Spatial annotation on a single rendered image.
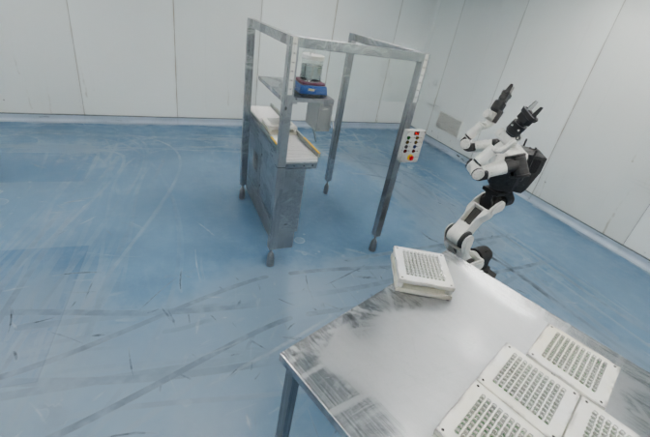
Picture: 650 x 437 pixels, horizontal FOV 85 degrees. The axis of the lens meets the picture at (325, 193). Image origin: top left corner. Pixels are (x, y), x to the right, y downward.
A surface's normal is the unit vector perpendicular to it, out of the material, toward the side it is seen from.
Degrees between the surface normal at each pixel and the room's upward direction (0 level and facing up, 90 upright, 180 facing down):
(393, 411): 0
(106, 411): 0
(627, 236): 90
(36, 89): 90
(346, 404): 0
